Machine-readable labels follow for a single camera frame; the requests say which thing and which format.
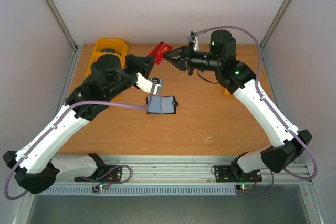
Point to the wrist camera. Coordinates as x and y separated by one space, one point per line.
192 39
153 85

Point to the small circuit board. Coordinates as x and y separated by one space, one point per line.
99 188
245 187

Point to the left small circuit board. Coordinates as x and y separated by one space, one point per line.
99 188

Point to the right small circuit board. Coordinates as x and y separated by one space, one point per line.
245 187

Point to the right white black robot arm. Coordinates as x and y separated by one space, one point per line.
287 142

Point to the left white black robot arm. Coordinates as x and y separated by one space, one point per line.
35 168

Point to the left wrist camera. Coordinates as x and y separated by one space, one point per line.
153 85

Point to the yellow bin far left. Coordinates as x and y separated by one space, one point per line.
119 45

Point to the black card holder wallet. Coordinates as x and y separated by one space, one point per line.
162 105

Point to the red card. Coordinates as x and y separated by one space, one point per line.
159 51

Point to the yellow bin middle left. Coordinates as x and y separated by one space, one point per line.
92 60

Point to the blue credit card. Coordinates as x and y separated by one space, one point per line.
108 50

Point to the right aluminium corner post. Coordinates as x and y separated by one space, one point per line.
275 22

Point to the grey slotted cable duct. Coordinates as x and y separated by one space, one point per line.
144 190

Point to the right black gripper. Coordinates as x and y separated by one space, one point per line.
188 60

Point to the aluminium rail frame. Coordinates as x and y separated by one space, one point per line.
191 170

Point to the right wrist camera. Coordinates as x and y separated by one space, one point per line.
192 39

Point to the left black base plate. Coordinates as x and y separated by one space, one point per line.
109 173

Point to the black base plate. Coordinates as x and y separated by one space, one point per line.
109 173
224 174

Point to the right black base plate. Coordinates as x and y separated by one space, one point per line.
224 174

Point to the left aluminium corner post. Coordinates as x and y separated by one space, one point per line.
55 12

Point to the aluminium corner post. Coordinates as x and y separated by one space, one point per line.
275 22
55 12

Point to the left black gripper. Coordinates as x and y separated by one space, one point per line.
134 61

